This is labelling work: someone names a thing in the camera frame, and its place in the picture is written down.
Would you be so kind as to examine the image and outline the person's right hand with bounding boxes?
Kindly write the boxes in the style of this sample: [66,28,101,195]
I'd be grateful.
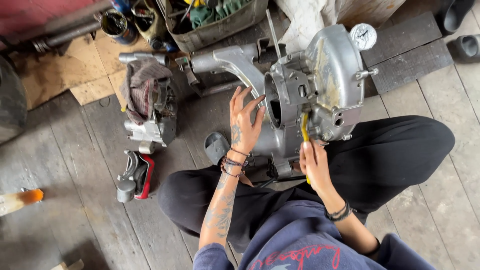
[299,139,333,194]

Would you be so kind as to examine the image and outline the person's left hand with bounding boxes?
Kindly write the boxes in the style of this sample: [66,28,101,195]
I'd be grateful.
[229,86,266,154]

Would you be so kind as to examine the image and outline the yellow handled screwdriver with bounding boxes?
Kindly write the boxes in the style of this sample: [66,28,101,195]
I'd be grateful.
[300,112,312,185]

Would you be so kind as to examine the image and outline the person's black trousers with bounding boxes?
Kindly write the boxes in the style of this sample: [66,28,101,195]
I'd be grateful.
[157,115,455,254]

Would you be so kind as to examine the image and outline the person's blue sweatshirt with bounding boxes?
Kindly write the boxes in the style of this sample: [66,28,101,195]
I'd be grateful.
[193,200,437,270]

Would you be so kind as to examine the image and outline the large silver engine case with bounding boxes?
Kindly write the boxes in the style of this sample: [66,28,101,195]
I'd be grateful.
[189,23,379,181]

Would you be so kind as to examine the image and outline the grey rubber clog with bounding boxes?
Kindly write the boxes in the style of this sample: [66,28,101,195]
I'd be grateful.
[447,34,480,64]
[204,131,231,166]

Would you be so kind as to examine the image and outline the thin metal rod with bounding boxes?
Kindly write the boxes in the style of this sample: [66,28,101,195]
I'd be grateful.
[266,9,282,60]

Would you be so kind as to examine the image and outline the white round gauge cap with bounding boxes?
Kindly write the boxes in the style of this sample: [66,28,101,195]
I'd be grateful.
[349,23,378,52]

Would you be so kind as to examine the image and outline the white cloth sack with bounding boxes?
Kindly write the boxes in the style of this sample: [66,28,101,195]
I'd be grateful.
[275,0,340,53]

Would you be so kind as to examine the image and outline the dark wooden board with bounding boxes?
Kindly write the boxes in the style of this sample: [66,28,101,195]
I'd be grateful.
[368,38,454,95]
[361,11,443,68]

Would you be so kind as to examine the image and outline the small silver engine block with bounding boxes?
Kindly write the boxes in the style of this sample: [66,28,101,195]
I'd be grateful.
[124,78,178,155]

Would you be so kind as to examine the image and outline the grey metal toolbox with tools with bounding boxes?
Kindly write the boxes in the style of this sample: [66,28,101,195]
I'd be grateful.
[157,0,269,53]

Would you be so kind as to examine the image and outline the red and black cover part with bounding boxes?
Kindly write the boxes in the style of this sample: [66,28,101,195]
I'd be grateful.
[132,153,156,200]

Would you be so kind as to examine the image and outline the dirty grey brown rag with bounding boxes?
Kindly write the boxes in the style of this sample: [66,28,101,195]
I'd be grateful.
[119,60,173,125]

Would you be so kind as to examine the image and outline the silver piston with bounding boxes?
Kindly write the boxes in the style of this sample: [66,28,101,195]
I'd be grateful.
[116,179,136,203]

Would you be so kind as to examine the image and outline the silver metal tube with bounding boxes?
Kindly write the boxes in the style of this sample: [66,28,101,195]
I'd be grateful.
[118,52,170,67]

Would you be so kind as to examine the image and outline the black rubber boot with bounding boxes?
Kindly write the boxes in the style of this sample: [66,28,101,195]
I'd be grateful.
[438,0,476,35]

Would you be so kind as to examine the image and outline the greasy oil bottle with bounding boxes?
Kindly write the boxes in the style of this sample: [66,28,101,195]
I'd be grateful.
[131,0,167,50]

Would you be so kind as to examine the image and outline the open dirty paint tin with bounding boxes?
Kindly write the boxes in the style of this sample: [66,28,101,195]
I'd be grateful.
[100,9,139,46]

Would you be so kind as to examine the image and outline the blue can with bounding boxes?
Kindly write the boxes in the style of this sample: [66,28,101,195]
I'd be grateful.
[110,0,131,14]

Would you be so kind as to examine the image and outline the brown cardboard sheets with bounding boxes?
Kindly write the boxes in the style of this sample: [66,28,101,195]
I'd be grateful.
[9,29,151,111]

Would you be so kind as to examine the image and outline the small pale wood block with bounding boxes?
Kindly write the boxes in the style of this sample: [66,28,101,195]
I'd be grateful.
[50,259,85,270]

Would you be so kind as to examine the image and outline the steel shaft with spring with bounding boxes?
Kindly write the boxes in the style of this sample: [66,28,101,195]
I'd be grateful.
[31,20,102,54]

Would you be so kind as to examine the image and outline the black rubber tyre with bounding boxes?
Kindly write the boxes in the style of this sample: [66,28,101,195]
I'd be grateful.
[0,56,28,144]

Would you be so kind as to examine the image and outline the red vehicle body panel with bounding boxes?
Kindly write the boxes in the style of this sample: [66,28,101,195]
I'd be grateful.
[0,0,113,47]

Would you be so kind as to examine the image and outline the black right wrist bracelets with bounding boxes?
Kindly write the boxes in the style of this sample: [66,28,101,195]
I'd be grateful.
[324,200,355,223]

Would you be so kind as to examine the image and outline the beaded left wrist bracelets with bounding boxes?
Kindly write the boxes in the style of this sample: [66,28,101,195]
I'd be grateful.
[220,147,251,178]

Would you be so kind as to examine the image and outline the chrome curved bracket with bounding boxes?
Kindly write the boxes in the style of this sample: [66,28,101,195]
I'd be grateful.
[117,150,140,182]

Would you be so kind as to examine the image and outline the orange tipped wooden handle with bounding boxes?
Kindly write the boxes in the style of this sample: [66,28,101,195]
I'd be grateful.
[0,188,44,217]

